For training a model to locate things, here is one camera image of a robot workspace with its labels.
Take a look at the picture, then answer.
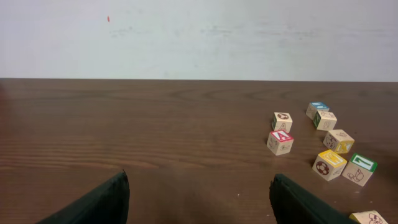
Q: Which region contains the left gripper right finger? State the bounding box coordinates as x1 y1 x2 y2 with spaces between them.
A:
269 174 356 224

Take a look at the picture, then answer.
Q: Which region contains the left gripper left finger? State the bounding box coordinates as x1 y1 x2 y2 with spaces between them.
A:
39 171 130 224

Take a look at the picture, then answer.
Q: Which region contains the yellow top wooden block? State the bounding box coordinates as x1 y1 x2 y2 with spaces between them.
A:
312 149 348 181

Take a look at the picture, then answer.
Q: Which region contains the red letter A block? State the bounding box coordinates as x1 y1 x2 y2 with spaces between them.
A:
266 130 294 156

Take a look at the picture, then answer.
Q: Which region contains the green number 7 block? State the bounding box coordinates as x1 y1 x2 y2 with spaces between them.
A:
342 153 377 187

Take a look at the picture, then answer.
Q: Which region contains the plain front wooden block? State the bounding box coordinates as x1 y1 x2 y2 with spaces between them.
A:
349 210 388 224

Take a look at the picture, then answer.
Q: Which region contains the yellow sided picture block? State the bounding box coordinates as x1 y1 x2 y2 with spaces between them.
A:
323 129 354 154

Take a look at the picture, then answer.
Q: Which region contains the soccer ball picture block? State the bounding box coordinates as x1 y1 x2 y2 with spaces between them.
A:
271 112 293 133

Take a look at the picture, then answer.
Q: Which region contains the plain block beside blue block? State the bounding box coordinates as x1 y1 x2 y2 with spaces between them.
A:
313 111 337 131

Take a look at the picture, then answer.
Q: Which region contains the blue top wooden block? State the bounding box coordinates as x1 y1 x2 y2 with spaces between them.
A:
305 102 330 120

